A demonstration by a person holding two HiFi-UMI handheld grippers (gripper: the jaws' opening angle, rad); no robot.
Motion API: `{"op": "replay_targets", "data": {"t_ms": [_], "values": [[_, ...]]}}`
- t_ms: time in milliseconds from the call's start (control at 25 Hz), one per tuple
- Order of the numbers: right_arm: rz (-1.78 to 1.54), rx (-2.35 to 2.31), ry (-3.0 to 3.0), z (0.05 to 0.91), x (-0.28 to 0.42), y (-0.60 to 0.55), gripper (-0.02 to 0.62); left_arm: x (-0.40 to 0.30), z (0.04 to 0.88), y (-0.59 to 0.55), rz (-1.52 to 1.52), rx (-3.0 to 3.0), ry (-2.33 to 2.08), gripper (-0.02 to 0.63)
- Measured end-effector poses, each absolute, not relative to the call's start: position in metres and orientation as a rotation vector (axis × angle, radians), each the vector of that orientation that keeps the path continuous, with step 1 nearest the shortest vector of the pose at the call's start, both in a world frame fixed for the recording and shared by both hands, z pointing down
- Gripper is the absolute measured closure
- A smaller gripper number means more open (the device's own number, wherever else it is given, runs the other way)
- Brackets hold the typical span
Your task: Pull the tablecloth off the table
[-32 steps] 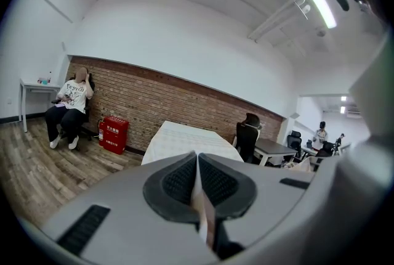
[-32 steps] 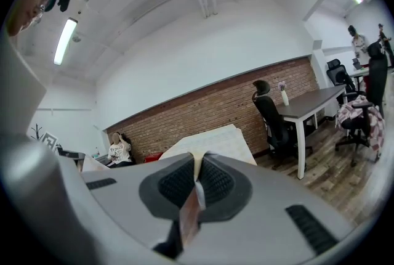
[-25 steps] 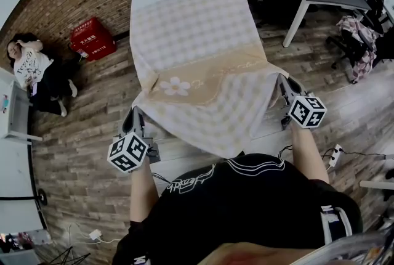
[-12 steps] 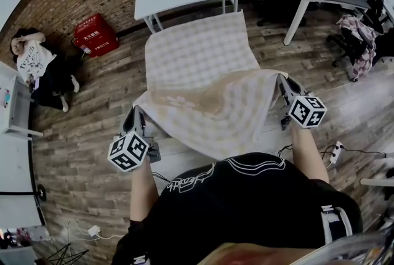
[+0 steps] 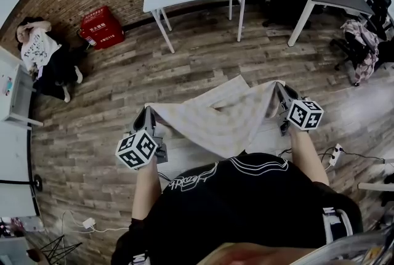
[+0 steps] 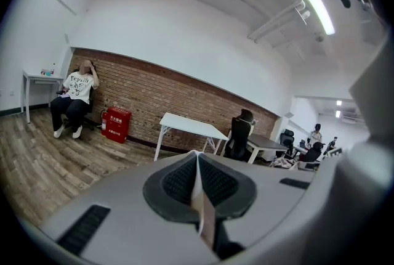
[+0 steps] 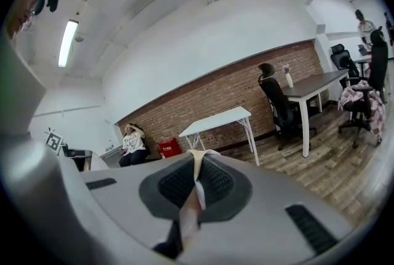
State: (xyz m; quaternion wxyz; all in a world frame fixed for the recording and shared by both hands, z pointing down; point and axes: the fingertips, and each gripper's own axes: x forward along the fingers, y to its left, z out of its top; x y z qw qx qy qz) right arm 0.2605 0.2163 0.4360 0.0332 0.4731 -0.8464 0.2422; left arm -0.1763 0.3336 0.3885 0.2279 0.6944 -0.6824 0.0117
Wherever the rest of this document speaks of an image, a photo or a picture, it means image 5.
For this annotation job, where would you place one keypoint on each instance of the white power adapter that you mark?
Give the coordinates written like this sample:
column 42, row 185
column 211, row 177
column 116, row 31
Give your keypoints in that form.
column 88, row 223

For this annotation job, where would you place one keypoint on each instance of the red fire equipment box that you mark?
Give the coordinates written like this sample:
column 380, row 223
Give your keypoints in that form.
column 103, row 28

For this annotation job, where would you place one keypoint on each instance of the beige patterned tablecloth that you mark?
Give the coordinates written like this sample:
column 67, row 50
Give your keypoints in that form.
column 215, row 122

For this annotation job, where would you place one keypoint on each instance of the person's left forearm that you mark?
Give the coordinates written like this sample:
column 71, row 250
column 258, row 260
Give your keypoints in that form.
column 147, row 189

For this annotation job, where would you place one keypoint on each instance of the person's right forearm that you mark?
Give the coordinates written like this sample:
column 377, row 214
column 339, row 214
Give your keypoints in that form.
column 307, row 156

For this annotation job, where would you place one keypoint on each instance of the black round stand base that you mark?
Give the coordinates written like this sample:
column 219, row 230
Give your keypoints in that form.
column 38, row 182

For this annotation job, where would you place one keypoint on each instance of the black mesh office chair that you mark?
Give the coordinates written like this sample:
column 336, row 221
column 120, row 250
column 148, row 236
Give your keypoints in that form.
column 381, row 5

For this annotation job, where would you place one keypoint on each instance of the person's black printed t-shirt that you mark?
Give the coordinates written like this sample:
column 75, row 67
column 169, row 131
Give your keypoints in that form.
column 240, row 211

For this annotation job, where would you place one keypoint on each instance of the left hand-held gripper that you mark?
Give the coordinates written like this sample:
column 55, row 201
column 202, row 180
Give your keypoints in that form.
column 135, row 149

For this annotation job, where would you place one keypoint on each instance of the black swivel chair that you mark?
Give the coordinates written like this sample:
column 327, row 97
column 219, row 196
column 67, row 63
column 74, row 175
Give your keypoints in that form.
column 351, row 48

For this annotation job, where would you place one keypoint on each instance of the white side cabinet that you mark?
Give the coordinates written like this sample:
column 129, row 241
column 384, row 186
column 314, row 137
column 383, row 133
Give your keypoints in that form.
column 15, row 88

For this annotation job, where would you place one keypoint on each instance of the pink checked garment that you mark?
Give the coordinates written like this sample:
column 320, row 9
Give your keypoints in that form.
column 366, row 54

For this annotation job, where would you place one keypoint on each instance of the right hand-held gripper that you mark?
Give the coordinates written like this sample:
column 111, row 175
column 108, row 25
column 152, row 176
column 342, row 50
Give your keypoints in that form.
column 304, row 114

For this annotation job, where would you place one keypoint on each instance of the white power strip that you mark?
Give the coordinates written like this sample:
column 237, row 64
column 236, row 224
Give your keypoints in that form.
column 336, row 154

